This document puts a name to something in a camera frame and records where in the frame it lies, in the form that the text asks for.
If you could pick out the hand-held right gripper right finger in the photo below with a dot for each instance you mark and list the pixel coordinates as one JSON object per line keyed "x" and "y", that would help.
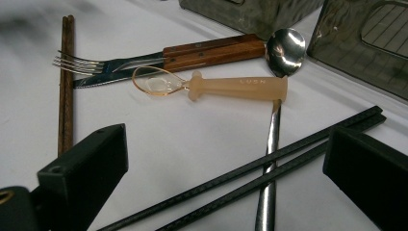
{"x": 372, "y": 173}

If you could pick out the smoky clear plastic bin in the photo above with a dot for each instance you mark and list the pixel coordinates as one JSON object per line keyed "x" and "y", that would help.
{"x": 256, "y": 16}
{"x": 340, "y": 38}

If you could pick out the metal spoon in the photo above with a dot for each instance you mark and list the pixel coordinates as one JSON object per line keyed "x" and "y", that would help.
{"x": 285, "y": 51}

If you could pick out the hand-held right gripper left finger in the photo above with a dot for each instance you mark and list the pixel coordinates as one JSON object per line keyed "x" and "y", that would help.
{"x": 83, "y": 173}

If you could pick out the brown wooden chopstick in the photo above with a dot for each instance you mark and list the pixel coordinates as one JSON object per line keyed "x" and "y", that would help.
{"x": 70, "y": 96}
{"x": 62, "y": 96}

